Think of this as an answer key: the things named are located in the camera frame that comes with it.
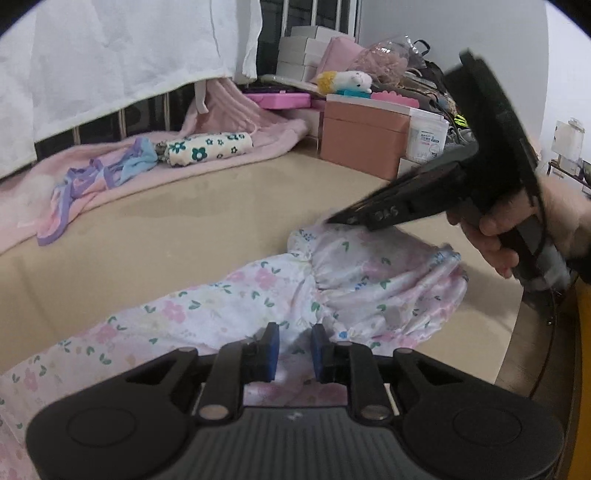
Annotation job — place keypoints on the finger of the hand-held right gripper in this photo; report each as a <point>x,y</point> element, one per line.
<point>345,217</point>

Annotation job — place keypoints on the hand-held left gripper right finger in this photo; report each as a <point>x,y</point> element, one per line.
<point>317,353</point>

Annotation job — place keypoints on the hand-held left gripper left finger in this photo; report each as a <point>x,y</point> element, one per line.
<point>272,353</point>

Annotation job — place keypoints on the pink floral garment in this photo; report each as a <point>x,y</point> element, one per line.
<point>258,295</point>

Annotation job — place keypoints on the person's right hand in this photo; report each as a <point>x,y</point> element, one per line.
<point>489,251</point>

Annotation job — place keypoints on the white tub with label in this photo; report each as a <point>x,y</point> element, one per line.
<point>427,138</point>

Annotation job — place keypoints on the brown cardboard box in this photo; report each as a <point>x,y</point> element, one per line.
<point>360,138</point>

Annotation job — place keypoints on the pink scalloped block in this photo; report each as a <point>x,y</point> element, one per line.
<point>395,99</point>

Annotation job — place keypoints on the pink blanket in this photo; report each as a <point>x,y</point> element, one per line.
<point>258,138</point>

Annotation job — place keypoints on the pink plastic case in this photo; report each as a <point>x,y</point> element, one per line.
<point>281,100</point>

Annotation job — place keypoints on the yellow and white plush toy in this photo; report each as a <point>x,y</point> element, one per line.
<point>351,81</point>

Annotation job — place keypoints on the pink mesh bundle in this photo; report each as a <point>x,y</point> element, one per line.
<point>381,57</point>

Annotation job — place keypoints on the cream cloth with teal flowers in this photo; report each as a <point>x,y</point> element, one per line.
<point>207,148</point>

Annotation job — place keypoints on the pink bag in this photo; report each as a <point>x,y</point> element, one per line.
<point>344,53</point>

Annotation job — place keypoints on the stack of white boxes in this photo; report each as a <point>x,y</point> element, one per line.
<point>300,50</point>

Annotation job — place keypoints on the light blue garment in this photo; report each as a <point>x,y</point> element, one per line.
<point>138,161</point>

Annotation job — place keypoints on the pink garment with purple trim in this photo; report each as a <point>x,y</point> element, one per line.
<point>57,210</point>

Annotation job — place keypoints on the white towel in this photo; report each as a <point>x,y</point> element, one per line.
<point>115,55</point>

